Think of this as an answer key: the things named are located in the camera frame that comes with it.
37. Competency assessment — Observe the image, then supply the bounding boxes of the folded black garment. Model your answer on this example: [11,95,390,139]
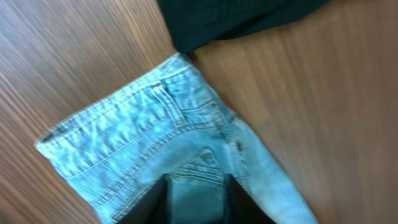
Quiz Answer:
[157,0,329,54]

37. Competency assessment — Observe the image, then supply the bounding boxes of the light blue denim shorts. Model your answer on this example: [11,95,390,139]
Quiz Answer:
[35,54,316,223]

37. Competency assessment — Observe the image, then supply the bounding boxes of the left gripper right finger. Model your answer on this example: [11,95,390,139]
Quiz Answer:
[223,174,275,224]

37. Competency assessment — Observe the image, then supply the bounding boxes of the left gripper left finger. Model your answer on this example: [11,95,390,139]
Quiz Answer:
[118,174,171,224]

